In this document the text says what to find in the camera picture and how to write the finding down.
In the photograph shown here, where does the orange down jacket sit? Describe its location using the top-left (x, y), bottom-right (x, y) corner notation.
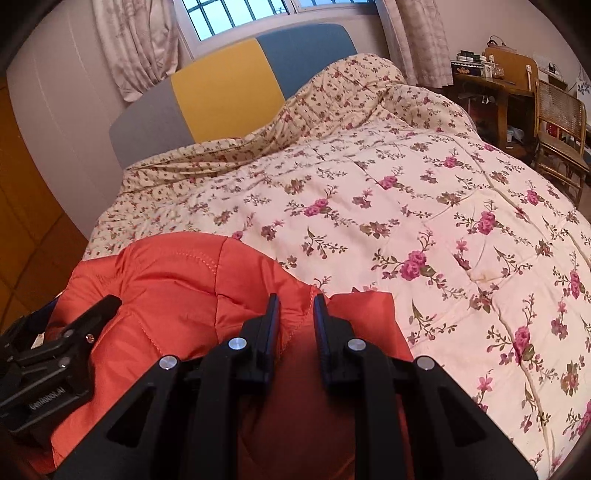
top-left (13, 231), bottom-right (415, 480)

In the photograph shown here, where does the wooden wardrobe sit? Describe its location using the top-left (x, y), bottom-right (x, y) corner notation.
top-left (0, 77), bottom-right (87, 330)

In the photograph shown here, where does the floral quilt on bed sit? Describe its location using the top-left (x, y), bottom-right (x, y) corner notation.
top-left (85, 54), bottom-right (590, 479)

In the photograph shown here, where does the wooden side table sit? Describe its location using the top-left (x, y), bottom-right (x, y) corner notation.
top-left (446, 47), bottom-right (539, 162)

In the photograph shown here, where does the grey yellow blue headboard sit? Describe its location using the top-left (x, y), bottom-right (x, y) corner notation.
top-left (109, 24), bottom-right (356, 168)

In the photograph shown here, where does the wooden rattan chair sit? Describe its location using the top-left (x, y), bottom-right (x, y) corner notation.
top-left (535, 80), bottom-right (590, 207)

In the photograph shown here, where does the floral curtain left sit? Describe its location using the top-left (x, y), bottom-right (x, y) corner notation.
top-left (92, 0), bottom-right (180, 103)

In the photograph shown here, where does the floral curtain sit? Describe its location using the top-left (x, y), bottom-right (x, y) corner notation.
top-left (92, 0), bottom-right (180, 103)
top-left (375, 0), bottom-right (453, 89)

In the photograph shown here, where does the clutter on side table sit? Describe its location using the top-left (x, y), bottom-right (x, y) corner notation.
top-left (451, 50), bottom-right (505, 79)

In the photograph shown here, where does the window with grille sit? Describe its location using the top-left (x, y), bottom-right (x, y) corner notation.
top-left (173, 1), bottom-right (387, 59)

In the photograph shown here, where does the floral curtain right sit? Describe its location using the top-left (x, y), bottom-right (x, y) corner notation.
top-left (375, 0), bottom-right (453, 89)

